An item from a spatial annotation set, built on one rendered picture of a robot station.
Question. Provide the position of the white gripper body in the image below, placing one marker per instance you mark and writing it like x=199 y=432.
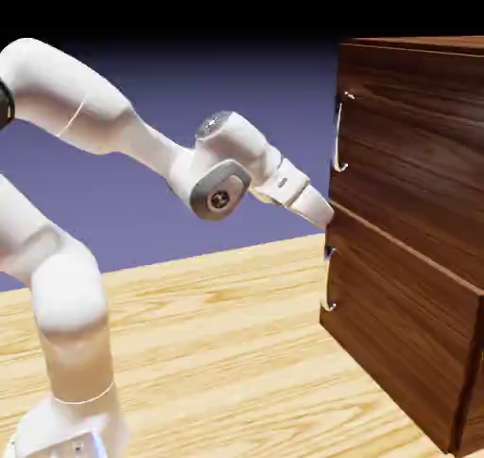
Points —
x=313 y=204

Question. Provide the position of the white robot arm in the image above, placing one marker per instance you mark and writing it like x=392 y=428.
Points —
x=94 y=113

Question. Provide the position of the dark wood cabinet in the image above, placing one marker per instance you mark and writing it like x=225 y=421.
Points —
x=412 y=238

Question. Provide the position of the dark wood cabinet door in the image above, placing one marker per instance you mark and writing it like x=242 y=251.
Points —
x=397 y=325
x=408 y=155

